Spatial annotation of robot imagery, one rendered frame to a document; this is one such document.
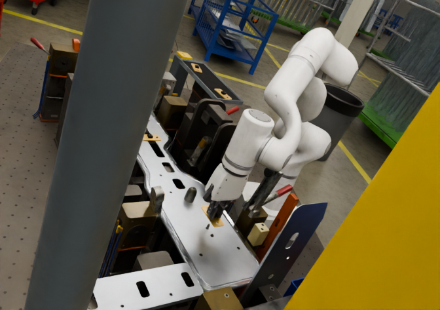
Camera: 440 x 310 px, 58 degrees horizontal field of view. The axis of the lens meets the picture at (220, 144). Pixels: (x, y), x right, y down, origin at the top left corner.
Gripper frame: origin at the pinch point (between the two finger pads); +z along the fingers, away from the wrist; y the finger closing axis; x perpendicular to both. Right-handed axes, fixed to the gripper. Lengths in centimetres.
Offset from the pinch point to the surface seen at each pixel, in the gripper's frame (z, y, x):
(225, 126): -11.3, -15.6, -27.7
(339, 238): -58, 53, 59
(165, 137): 7.1, -7.2, -47.4
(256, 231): 2.1, -11.0, 7.8
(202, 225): 7.3, 0.6, -1.6
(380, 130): 79, -409, -188
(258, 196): -3.6, -14.8, -0.2
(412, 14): -47, -1002, -608
